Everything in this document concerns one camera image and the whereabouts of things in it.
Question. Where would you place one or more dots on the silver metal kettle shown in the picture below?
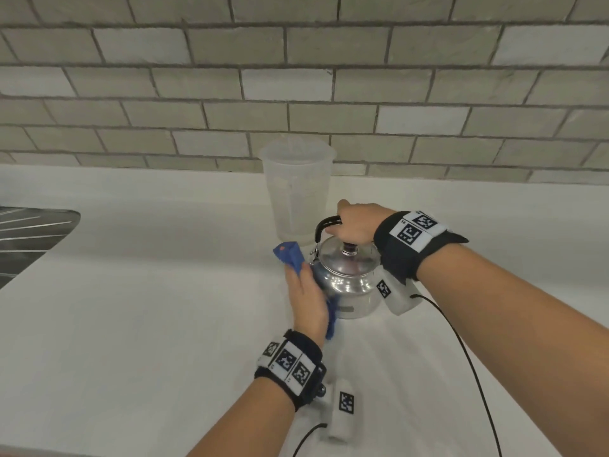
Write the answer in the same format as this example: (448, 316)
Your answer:
(349, 276)

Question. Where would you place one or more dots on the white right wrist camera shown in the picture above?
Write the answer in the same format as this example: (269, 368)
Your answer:
(397, 297)

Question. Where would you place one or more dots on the person's left forearm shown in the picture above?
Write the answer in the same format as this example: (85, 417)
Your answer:
(247, 423)

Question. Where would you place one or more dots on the black left wristband with markers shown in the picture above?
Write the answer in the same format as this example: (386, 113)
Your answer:
(290, 364)

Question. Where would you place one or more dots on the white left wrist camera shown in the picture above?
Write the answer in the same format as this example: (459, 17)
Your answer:
(343, 409)

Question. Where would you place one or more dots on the person's left fingers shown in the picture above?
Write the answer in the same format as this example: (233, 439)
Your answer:
(297, 283)

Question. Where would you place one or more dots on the blue cleaning cloth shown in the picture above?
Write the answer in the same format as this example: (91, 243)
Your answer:
(294, 256)

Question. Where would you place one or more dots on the black wristband with markers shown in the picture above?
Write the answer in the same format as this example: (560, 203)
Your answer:
(290, 364)
(411, 242)

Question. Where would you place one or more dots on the person's left hand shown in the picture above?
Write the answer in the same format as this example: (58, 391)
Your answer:
(308, 304)

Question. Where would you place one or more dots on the black right wristband with markers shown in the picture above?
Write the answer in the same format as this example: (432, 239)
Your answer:
(411, 242)

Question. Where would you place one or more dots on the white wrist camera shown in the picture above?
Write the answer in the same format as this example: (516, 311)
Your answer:
(397, 297)
(343, 409)

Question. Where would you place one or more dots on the person's right fingers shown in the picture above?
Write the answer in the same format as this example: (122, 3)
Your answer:
(338, 228)

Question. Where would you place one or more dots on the person's right forearm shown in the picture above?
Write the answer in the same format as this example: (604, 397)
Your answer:
(514, 337)

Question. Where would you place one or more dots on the person's right hand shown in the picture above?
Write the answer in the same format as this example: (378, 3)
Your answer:
(360, 222)

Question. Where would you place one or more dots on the translucent plastic measuring jug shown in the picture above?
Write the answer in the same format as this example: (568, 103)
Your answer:
(297, 195)

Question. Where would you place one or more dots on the steel sink drainboard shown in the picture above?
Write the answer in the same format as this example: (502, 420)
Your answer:
(28, 237)

